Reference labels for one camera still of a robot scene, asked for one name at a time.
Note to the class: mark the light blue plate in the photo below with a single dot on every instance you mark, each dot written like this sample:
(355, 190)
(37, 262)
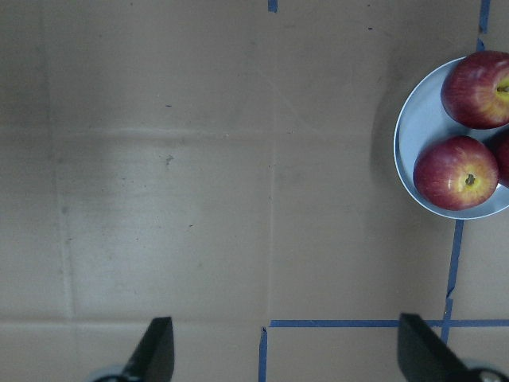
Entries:
(423, 121)

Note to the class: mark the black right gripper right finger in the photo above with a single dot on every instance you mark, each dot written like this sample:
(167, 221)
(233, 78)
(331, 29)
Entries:
(423, 356)

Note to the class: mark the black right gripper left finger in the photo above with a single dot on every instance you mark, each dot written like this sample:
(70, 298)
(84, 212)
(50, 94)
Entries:
(154, 357)

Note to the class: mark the red apple on plate near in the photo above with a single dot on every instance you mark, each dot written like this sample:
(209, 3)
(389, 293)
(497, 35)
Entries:
(457, 173)

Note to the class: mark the red apple on plate far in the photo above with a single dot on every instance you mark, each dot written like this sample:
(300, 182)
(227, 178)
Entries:
(475, 92)

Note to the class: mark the red apple on plate right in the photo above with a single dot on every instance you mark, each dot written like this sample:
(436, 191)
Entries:
(500, 149)

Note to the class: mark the red apple on plate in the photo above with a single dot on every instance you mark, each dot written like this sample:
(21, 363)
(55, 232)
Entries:
(475, 92)
(500, 149)
(457, 173)

